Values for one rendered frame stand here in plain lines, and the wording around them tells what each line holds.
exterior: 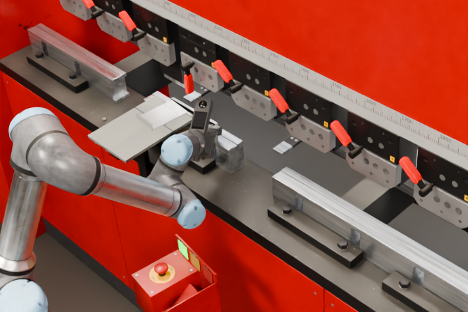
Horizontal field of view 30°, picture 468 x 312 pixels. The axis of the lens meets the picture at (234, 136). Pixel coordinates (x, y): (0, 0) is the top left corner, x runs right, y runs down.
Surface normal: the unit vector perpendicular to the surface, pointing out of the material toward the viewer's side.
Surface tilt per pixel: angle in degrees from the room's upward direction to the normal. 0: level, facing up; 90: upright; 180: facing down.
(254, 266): 90
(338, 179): 0
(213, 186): 0
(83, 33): 90
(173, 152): 60
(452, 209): 90
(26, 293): 7
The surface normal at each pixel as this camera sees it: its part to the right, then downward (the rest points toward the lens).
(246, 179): -0.07, -0.78
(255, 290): -0.72, 0.47
